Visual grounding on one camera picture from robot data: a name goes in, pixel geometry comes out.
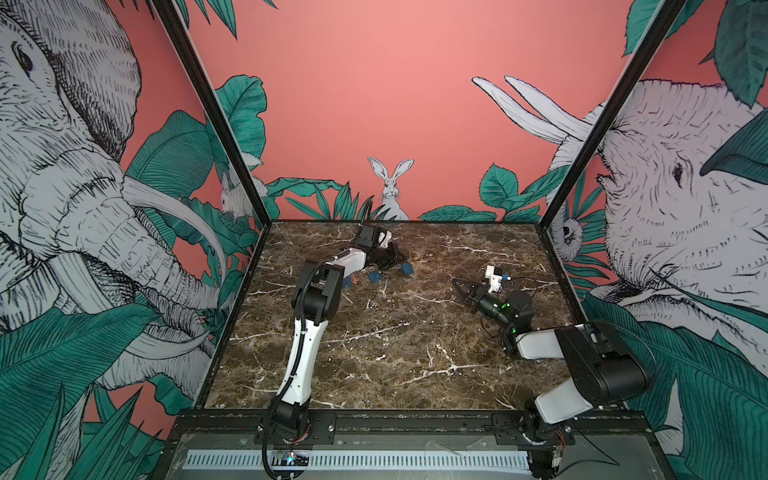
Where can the right black frame post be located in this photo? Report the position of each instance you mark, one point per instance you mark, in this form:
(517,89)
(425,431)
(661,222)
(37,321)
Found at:
(660,23)

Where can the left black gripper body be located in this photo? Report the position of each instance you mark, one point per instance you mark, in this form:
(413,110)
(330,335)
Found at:
(384,257)

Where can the white perforated cable tray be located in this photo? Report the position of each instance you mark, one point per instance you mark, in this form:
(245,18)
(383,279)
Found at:
(378,460)

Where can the left black frame post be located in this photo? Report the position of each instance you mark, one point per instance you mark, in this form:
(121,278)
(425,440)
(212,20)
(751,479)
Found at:
(171,20)

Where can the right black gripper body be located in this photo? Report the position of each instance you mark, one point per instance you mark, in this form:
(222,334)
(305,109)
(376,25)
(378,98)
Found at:
(497,310)

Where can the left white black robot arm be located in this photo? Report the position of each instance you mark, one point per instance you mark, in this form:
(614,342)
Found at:
(315,302)

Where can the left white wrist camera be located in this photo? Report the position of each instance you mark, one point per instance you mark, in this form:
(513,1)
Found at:
(383,239)

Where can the small green circuit board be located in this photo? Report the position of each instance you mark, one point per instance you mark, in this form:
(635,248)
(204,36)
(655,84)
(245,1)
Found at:
(283,459)

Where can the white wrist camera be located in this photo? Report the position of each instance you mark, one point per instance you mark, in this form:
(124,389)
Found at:
(383,239)
(495,278)

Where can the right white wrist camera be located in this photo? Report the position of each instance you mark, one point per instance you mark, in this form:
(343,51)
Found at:
(495,278)

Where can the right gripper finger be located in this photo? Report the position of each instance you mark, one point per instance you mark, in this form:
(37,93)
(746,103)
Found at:
(463,286)
(471,298)

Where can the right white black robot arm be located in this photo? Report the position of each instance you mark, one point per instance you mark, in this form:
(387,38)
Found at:
(603,370)

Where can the black front mounting rail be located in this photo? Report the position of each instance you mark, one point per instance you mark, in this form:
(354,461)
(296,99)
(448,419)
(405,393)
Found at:
(323,426)

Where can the black frame post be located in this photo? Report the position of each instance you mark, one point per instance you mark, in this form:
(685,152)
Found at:
(660,23)
(171,20)

